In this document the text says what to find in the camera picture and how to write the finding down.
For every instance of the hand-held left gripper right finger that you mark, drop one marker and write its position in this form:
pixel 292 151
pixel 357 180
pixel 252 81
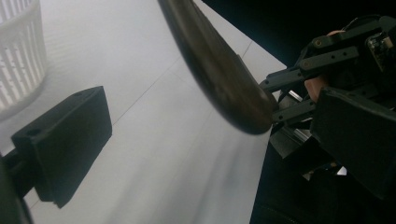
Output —
pixel 358 137

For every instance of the white plastic basket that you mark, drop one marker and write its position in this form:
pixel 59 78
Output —
pixel 18 62

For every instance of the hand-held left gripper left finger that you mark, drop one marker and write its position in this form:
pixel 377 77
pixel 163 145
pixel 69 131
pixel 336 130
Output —
pixel 68 143

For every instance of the dark comb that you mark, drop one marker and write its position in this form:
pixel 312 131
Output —
pixel 224 77

